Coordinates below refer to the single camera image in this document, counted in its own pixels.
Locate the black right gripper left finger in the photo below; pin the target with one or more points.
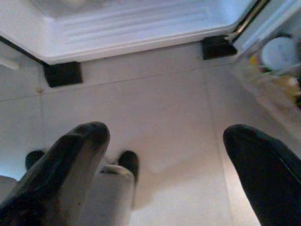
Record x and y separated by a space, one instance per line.
54 176

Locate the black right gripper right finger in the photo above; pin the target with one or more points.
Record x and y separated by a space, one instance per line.
270 179

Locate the black fridge foot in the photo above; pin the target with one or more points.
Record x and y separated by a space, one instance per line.
63 74
217 48

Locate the fridge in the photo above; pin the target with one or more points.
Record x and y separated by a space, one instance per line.
117 28

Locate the white round tub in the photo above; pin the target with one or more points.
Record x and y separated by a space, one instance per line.
278 53

